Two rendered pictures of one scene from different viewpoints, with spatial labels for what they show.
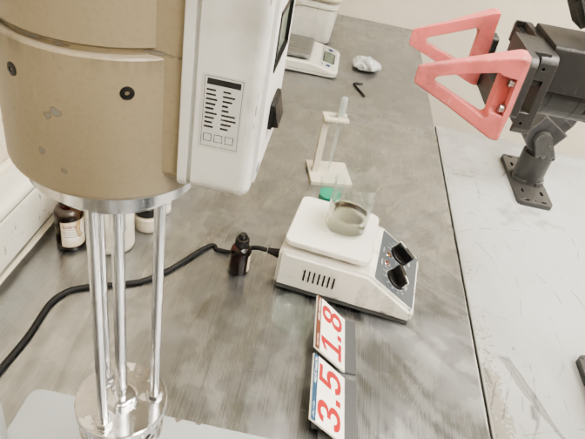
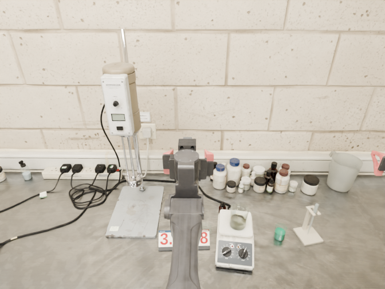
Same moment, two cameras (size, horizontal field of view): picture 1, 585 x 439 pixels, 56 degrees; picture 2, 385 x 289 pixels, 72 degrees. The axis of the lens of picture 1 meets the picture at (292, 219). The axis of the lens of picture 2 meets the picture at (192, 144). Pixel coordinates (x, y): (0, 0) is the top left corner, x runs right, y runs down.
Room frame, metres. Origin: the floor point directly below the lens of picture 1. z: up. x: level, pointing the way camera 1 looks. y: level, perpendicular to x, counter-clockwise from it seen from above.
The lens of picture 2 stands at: (0.49, -0.76, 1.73)
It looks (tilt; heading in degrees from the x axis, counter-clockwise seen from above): 31 degrees down; 90
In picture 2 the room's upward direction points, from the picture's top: straight up
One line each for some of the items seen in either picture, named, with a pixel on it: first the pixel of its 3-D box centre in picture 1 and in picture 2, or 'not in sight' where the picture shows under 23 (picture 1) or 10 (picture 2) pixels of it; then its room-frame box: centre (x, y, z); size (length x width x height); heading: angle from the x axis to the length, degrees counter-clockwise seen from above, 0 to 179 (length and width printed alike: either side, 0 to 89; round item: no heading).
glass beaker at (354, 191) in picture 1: (352, 204); (239, 217); (0.65, -0.08, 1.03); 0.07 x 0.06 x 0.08; 156
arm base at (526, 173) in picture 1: (531, 166); not in sight; (1.07, -0.47, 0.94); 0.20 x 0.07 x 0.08; 179
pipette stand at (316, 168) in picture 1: (334, 146); (311, 223); (0.93, -0.05, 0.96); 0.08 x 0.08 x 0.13; 13
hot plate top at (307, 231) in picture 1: (333, 229); (235, 222); (0.65, -0.06, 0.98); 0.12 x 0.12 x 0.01; 83
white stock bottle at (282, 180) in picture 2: not in sight; (282, 180); (0.91, 0.22, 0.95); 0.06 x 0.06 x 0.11
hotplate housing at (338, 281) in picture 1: (345, 257); (234, 236); (0.64, -0.09, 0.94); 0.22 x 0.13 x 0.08; 83
